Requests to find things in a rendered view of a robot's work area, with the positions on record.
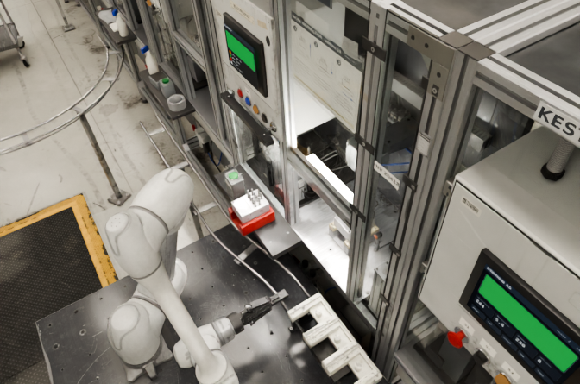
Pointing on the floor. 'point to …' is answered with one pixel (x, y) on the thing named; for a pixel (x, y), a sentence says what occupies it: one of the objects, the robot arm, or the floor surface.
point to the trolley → (11, 37)
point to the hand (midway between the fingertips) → (278, 297)
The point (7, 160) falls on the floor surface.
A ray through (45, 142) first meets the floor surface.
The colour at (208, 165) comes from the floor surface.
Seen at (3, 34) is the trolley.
